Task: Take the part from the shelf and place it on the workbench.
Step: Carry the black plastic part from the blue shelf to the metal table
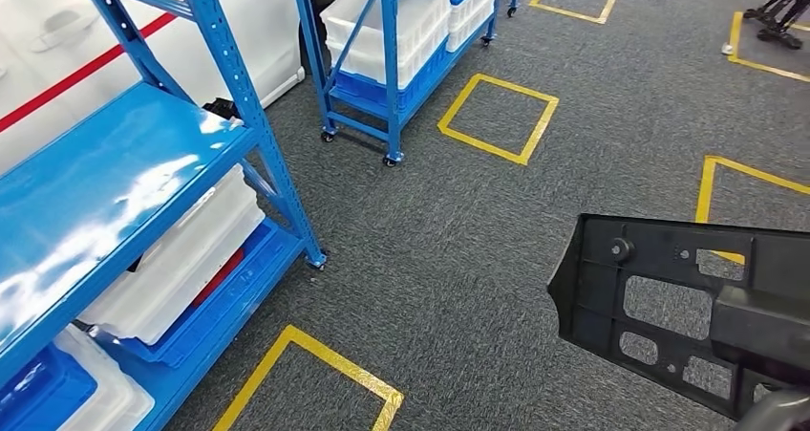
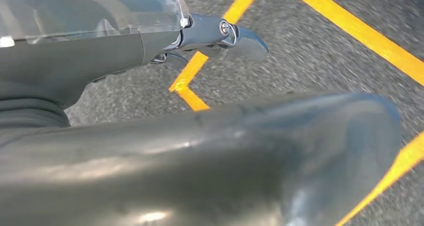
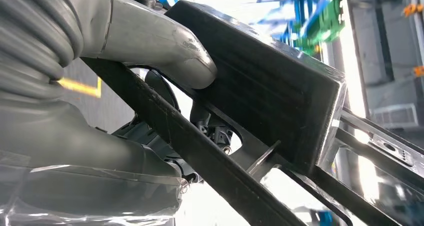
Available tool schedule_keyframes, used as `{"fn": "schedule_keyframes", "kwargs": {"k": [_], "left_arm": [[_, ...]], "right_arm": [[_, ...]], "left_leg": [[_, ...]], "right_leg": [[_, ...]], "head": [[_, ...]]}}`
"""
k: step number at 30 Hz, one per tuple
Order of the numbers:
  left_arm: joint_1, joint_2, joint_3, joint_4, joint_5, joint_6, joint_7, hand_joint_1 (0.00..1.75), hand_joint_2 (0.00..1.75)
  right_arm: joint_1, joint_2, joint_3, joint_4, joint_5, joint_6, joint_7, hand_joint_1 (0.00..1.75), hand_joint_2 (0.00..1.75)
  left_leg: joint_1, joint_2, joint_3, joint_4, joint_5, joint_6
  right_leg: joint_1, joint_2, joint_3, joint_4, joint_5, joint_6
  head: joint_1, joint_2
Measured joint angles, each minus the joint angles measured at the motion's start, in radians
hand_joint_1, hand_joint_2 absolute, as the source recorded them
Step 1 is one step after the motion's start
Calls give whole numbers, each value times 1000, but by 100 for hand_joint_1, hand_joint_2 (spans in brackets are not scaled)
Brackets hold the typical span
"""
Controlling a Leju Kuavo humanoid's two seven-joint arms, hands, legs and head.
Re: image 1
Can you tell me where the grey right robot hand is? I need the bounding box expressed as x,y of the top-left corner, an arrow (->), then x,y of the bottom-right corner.
734,386 -> 810,431

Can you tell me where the black plastic plate frame part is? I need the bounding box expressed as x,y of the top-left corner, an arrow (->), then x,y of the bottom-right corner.
546,212 -> 810,423

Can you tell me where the blue metal shelf rack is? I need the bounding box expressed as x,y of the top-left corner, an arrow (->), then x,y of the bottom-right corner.
0,0 -> 329,431
289,0 -> 527,168

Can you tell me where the yellow floor tape square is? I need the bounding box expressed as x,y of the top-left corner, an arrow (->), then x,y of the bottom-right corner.
727,11 -> 810,85

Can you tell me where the black tripod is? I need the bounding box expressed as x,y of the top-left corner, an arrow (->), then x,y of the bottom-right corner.
743,0 -> 810,51

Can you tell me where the red item in bin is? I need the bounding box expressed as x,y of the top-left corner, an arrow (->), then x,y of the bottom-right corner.
188,246 -> 246,311

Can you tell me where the white car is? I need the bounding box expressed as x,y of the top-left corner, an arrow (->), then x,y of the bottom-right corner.
0,0 -> 346,176

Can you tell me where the small black plastic piece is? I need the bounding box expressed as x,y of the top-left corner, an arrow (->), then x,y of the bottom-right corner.
202,97 -> 243,123

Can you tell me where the red barrier belt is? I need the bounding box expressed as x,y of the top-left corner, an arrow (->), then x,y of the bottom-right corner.
0,0 -> 246,134

